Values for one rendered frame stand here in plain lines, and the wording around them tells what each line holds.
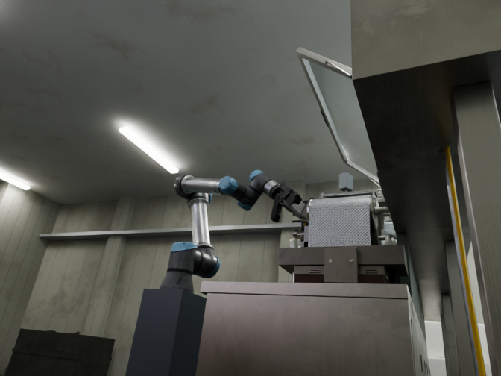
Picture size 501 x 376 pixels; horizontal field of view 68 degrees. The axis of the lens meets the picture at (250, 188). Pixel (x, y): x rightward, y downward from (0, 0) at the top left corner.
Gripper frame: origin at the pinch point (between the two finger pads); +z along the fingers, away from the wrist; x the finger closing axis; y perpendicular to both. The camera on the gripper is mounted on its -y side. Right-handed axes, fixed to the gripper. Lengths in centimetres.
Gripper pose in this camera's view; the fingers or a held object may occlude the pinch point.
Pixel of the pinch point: (303, 219)
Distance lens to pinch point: 162.0
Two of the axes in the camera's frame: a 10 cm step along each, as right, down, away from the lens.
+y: 6.6, -7.5, 0.6
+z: 6.3, 5.1, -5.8
